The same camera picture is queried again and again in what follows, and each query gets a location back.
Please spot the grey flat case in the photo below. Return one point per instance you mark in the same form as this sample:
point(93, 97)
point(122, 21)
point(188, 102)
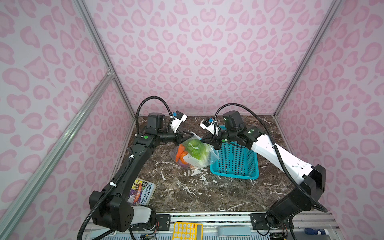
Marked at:
point(234, 231)

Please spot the aluminium frame corner post right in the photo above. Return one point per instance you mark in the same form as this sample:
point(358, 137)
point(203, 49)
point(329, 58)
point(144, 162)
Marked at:
point(314, 43)

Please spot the teal plastic basket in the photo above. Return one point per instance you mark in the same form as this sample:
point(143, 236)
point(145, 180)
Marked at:
point(235, 161)

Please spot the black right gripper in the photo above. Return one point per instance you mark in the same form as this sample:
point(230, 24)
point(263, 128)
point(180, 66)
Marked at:
point(215, 141)

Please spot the clear zip top bag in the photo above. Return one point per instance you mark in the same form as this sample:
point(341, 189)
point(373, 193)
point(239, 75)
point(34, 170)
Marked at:
point(192, 162)

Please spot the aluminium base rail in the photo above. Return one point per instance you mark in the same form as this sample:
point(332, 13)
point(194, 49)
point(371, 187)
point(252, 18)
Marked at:
point(211, 221)

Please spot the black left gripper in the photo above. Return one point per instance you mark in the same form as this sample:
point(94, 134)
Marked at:
point(179, 138)

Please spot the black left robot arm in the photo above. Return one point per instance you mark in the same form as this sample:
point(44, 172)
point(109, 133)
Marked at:
point(110, 207)

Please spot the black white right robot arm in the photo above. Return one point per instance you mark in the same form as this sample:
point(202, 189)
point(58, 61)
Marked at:
point(309, 181)

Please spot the yellow calculator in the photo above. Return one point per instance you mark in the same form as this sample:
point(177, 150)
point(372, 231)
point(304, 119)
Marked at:
point(187, 231)

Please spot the blue white marker pen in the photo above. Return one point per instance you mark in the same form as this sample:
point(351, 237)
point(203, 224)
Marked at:
point(317, 232)

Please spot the colourful paperback book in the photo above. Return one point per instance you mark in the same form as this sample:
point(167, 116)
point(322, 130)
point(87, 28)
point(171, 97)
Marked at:
point(141, 192)

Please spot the aluminium frame corner post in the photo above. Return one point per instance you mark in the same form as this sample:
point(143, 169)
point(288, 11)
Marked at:
point(314, 43)
point(100, 46)

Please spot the aluminium diagonal frame bar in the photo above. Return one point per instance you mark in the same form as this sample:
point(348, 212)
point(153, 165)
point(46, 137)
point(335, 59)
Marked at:
point(18, 208)

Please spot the toy carrot with leaves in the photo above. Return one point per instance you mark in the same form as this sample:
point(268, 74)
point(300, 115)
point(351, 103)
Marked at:
point(182, 152)

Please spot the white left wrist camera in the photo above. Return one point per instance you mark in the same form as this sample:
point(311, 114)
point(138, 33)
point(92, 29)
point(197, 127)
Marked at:
point(177, 118)

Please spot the aluminium frame corner post left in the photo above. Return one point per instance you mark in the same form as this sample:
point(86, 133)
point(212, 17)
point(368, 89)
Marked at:
point(100, 46)

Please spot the green toy cabbage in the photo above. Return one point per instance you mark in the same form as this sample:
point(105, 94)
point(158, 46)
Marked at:
point(197, 149)

